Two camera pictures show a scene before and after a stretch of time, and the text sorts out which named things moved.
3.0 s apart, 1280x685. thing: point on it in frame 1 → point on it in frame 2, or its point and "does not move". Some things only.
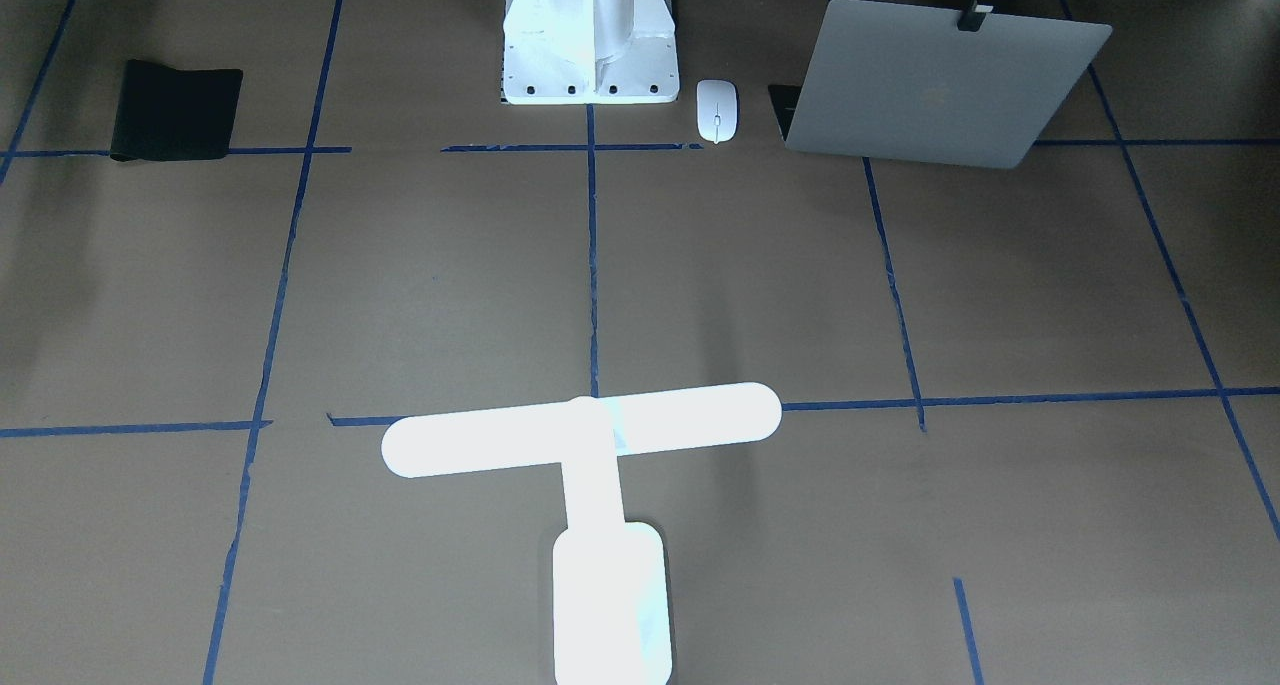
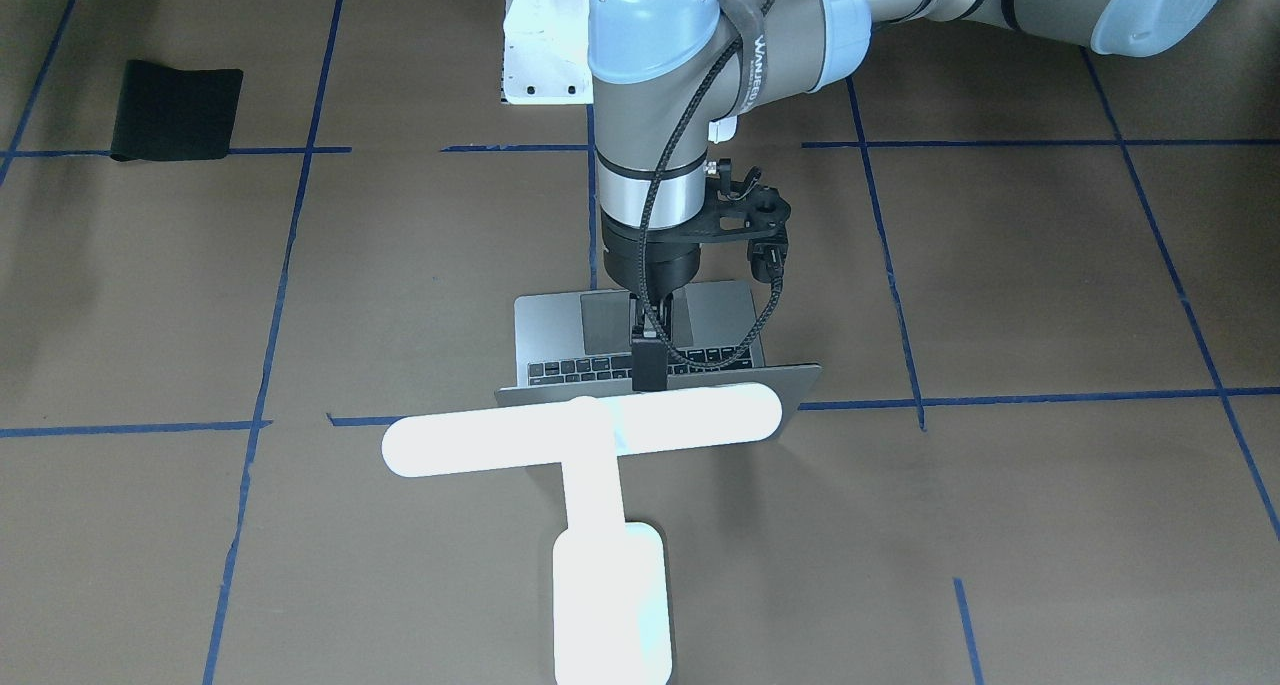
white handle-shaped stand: [610, 584] does not move
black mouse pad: [167, 114] does not move
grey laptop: [903, 82] → [573, 345]
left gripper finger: [970, 19] → [649, 362]
